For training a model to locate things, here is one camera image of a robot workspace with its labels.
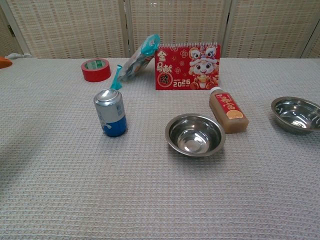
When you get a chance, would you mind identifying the orange object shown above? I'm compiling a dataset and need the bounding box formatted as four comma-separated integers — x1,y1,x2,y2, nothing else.
0,56,13,69

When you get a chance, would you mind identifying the grey waffle tablecloth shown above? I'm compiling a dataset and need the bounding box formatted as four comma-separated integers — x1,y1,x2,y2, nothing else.
0,55,320,240

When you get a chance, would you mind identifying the wide metal bowl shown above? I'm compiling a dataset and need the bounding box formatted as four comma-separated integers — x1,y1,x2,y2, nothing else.
270,96,320,136

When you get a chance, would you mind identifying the red tape roll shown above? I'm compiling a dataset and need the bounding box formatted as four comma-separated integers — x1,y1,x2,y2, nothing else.
80,58,112,83

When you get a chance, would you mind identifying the clear teal snack packet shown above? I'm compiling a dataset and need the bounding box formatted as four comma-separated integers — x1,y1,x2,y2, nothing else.
117,33,161,82

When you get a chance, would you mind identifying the teal plastic stick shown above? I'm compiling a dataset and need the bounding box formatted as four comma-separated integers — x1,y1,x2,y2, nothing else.
109,64,124,91

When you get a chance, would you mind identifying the small metal bowl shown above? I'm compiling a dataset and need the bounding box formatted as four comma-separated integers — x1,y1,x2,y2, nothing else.
164,113,226,156

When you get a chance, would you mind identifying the brown juice bottle red label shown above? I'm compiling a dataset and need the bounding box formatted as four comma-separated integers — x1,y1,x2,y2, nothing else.
209,86,250,135

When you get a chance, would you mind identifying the woven folding screen panel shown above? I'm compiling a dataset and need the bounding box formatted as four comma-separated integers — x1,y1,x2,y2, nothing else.
301,26,320,59
4,0,129,60
222,0,320,59
124,0,231,59
0,7,26,60

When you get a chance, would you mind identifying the blue and silver drink can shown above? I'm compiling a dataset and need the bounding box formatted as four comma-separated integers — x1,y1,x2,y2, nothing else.
93,88,128,138

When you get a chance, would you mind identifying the red 2026 desk calendar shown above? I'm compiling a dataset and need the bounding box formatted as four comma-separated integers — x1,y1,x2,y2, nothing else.
154,41,222,91

